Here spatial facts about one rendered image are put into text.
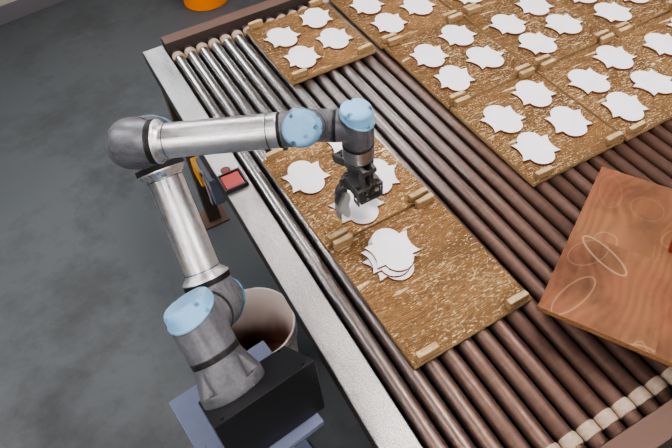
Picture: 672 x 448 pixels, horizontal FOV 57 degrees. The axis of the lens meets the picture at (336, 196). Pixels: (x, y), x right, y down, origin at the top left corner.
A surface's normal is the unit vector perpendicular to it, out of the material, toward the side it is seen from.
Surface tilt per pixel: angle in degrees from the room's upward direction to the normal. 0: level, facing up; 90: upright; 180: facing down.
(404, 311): 0
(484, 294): 0
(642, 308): 0
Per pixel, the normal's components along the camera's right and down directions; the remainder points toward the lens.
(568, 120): -0.07, -0.67
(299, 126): -0.11, 0.15
